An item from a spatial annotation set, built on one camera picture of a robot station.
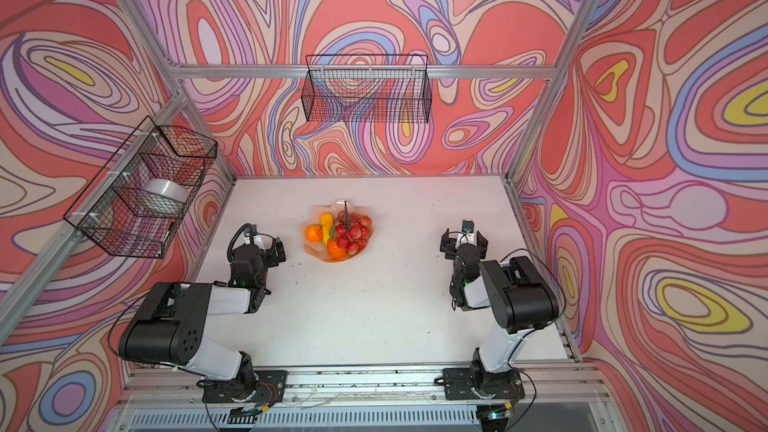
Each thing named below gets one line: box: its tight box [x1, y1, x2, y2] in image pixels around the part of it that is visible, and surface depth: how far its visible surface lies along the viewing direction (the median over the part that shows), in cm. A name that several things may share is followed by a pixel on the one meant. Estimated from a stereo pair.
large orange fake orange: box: [327, 238, 346, 259], surface depth 93 cm
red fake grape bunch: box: [335, 201, 372, 256], surface depth 92 cm
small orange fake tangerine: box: [305, 224, 323, 243], surface depth 98 cm
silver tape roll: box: [139, 178, 188, 216], surface depth 74 cm
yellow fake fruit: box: [320, 212, 333, 246], surface depth 99 cm
